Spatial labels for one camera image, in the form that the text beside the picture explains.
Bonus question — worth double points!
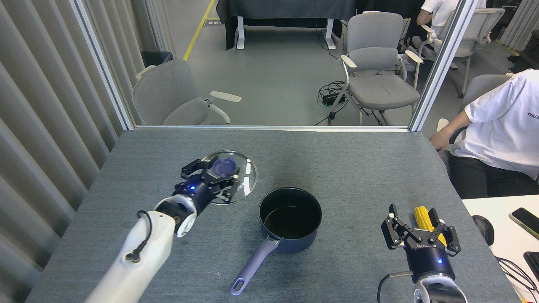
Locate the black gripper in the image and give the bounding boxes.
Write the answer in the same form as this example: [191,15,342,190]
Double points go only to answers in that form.
[381,204,461,283]
[172,158,241,215]

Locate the yellow corn cob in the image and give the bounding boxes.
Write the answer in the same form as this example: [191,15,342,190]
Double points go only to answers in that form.
[414,206,447,247]

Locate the glass lid with blue knob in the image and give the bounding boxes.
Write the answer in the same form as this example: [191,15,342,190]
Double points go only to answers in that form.
[198,150,258,205]

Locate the person's right hand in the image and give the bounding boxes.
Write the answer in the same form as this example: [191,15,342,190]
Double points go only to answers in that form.
[429,126,454,152]

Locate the black computer mouse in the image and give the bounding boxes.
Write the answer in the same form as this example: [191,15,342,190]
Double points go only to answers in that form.
[472,215,495,246]

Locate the white side table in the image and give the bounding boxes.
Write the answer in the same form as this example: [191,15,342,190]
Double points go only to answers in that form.
[462,194,539,303]

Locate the grey office chair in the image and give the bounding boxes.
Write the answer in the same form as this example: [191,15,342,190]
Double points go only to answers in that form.
[328,11,424,126]
[132,59,242,126]

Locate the smartphone with green case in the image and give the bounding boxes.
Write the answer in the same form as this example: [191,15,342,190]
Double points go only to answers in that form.
[509,207,539,241]

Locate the black flat device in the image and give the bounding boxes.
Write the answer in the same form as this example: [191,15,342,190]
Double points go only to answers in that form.
[523,251,539,283]

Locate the black floor bin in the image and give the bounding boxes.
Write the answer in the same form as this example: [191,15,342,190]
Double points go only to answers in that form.
[141,51,174,68]

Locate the person in white shirt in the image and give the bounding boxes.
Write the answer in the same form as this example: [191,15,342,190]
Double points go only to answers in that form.
[430,69,539,199]

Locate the desk with black cloth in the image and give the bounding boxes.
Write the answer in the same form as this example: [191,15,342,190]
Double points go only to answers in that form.
[216,0,426,51]

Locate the white-framed mesh office chair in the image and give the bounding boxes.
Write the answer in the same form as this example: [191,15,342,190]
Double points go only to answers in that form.
[415,8,506,99]

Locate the seated person at desk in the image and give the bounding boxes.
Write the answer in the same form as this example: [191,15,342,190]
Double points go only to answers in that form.
[402,0,489,72]

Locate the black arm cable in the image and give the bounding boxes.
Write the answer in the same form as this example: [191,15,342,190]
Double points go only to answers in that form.
[376,271,414,303]
[125,210,153,264]

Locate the silver table edge rail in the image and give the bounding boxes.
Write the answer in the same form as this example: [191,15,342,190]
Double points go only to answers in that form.
[134,125,411,133]

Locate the black cables on white table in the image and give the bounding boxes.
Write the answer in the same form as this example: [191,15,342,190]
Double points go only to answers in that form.
[496,257,539,296]

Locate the blue saucepan with long handle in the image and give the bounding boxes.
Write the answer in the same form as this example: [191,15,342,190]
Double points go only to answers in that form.
[229,187,323,296]

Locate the coiled black floor cables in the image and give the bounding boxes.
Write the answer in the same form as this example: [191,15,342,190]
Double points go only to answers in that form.
[315,80,384,126]

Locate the silver aluminium post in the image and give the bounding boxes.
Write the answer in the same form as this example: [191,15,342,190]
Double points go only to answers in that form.
[408,0,480,133]
[69,0,136,130]

